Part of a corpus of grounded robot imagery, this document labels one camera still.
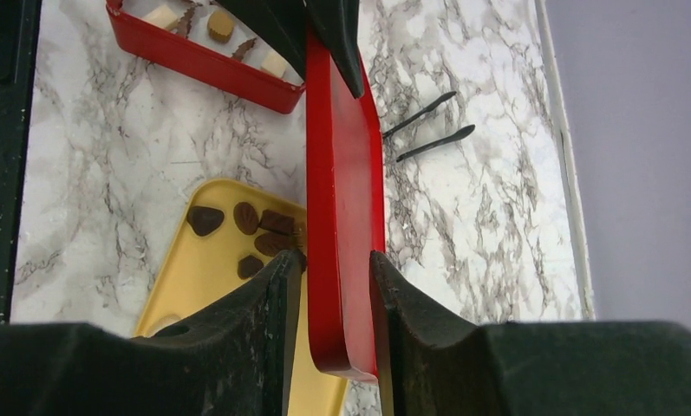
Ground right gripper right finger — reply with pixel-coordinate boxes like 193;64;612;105
369;251;691;415

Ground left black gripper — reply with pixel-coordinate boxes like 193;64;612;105
218;0;365;98

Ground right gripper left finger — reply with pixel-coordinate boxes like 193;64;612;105
0;250;304;415

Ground white chocolate bar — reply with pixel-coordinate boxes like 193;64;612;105
141;3;180;31

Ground red box lid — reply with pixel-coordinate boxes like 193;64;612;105
305;29;386;383

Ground black tweezers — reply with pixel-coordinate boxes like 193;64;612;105
381;90;476;163

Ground white square chocolate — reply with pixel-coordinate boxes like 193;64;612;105
259;49;289;79

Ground round caramel chocolate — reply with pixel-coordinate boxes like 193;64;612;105
207;10;236;43

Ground dark crown chocolate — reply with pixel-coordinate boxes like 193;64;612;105
237;255;264;279

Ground dark round chocolate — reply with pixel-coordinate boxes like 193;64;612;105
186;205;225;237

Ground brown leaf chocolate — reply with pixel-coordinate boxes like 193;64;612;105
233;202;259;236

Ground brown chocolate bar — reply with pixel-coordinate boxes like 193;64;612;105
258;209;296;236

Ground red compartment box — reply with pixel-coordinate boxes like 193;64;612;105
106;0;305;114

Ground yellow plastic tray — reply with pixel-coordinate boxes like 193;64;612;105
134;179;348;415

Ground black mounting rail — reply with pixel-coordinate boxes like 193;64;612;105
0;0;42;323

